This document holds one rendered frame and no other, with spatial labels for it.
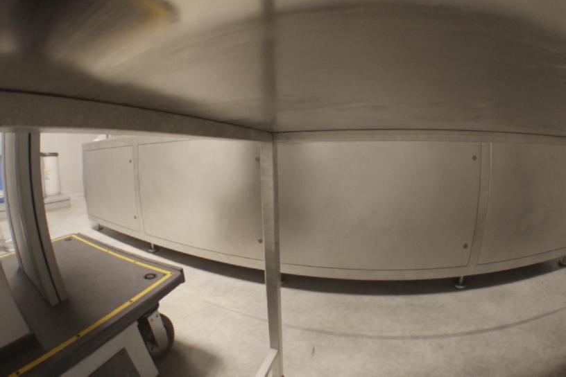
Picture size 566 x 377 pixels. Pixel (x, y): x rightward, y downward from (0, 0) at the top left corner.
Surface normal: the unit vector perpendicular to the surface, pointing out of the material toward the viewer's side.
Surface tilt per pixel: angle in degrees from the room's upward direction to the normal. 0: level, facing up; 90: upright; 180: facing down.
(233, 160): 90
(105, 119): 90
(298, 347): 0
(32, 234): 90
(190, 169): 90
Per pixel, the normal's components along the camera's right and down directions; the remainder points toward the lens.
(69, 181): 0.95, 0.00
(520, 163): -0.31, 0.06
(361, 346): -0.02, -1.00
